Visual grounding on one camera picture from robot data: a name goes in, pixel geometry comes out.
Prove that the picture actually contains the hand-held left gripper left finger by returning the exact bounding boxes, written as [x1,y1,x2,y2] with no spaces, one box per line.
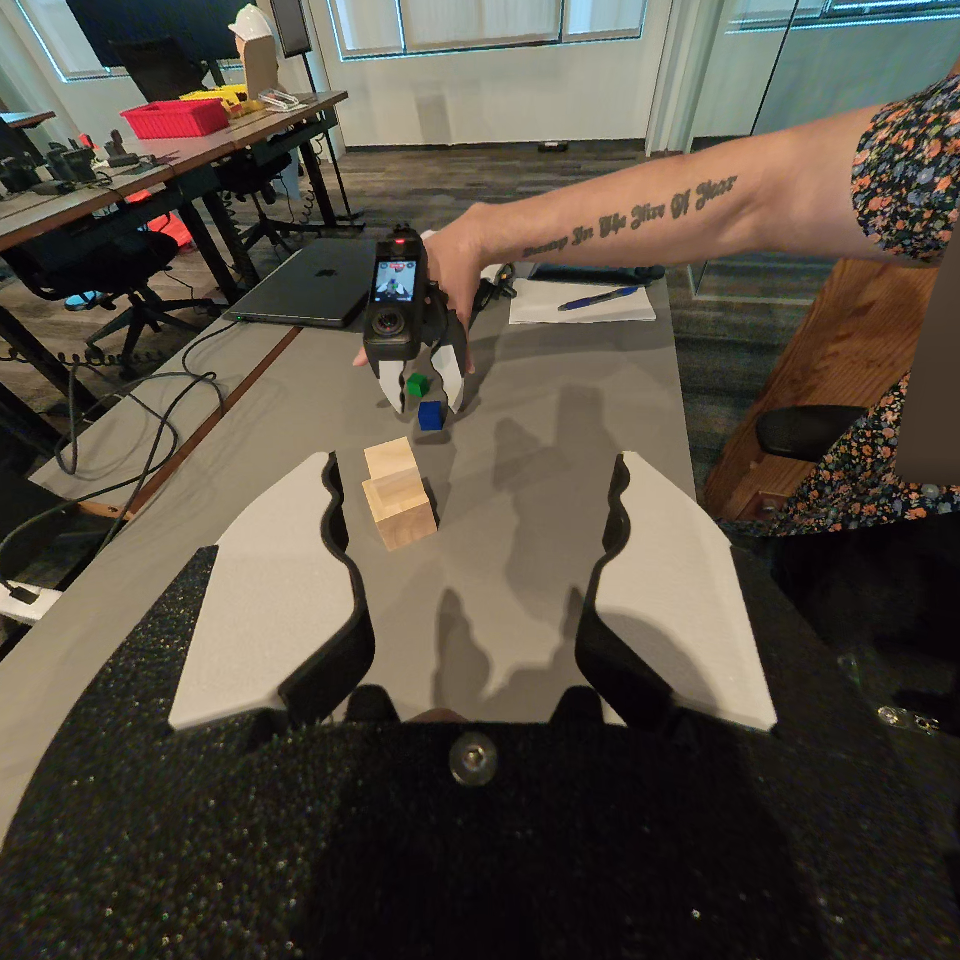
[168,450,376,735]

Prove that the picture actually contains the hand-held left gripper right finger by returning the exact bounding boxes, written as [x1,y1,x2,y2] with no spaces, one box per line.
[576,451,778,734]

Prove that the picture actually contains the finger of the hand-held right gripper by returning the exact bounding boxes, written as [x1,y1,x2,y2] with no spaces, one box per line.
[429,341,468,415]
[377,360,412,415]

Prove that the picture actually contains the person's right forearm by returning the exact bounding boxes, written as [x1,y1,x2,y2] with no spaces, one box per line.
[480,105,882,271]

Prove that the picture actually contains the person's right hand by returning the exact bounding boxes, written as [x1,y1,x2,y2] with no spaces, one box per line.
[352,202,498,376]

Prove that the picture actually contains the small wooden block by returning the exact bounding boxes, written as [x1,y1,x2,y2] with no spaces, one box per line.
[363,438,420,483]

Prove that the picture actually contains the white paper sheet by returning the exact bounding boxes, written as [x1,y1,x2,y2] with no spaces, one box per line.
[508,277,657,325]

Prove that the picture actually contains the dark grey laptop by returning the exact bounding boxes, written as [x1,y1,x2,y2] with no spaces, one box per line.
[225,238,380,330]

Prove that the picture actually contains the large wooden block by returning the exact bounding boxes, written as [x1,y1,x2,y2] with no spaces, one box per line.
[361,472,439,552]

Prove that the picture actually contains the blue pen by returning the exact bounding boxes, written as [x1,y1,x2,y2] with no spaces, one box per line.
[558,286,641,312]

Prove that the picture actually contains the black notebook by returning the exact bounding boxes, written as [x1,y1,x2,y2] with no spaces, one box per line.
[517,262,669,287]

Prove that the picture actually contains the black chair armrest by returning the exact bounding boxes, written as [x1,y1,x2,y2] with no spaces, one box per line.
[756,405,890,460]

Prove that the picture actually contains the white power adapter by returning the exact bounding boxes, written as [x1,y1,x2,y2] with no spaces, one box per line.
[0,581,66,624]

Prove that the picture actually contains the cardboard stand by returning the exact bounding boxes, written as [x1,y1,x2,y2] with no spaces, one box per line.
[238,33,290,97]

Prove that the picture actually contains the yellow plastic bin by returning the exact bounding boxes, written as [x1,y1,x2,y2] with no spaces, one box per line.
[180,84,252,118]

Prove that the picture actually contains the red plastic basket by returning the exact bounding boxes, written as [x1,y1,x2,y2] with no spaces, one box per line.
[120,97,230,141]

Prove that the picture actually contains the black speaker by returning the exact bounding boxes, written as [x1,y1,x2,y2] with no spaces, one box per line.
[270,0,313,58]

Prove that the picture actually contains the long wooden office desk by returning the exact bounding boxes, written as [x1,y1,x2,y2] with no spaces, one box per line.
[0,90,369,376]

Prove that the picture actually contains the white hard hat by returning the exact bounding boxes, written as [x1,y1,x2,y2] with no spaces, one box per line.
[228,3,280,39]

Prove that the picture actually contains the black desk devices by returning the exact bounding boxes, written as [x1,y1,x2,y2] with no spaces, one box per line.
[0,127,159,198]

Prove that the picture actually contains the large dark monitor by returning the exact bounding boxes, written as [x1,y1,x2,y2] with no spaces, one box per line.
[63,0,260,70]

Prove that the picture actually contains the floral dress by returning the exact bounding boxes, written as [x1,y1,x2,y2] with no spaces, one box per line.
[720,71,960,537]

